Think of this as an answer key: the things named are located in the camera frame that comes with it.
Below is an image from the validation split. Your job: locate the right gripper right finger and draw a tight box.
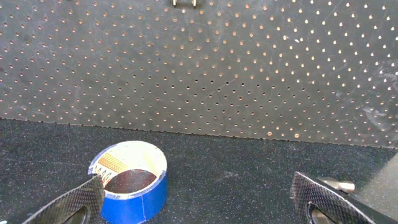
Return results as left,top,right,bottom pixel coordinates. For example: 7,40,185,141
290,171,398,224

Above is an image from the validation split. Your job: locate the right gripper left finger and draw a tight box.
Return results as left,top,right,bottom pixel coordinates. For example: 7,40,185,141
21,174,106,224

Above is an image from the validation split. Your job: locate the roll of blue tape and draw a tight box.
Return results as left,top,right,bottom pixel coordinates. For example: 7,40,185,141
88,140,169,224

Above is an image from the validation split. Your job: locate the black pegboard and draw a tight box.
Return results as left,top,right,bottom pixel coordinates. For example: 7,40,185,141
0,0,398,149

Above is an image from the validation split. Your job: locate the metal hook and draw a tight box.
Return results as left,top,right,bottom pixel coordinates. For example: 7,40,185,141
172,0,198,7

